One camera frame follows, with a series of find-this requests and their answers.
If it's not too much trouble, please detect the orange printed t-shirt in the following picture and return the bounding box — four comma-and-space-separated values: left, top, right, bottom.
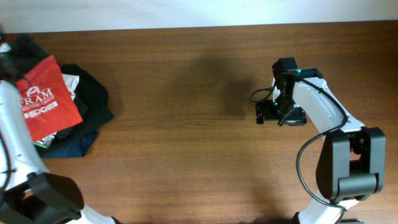
17, 55, 83, 142

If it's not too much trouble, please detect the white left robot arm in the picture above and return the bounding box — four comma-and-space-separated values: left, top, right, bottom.
1, 42, 118, 223

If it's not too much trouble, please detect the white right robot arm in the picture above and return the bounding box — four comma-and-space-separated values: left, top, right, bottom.
255, 68, 386, 223

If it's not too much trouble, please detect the white folded garment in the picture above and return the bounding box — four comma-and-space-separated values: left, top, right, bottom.
34, 74, 80, 149

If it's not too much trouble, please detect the black folded garment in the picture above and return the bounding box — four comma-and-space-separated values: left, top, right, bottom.
35, 64, 114, 157

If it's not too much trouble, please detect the navy blue folded garment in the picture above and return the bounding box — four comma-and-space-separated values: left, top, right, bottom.
41, 131, 98, 159

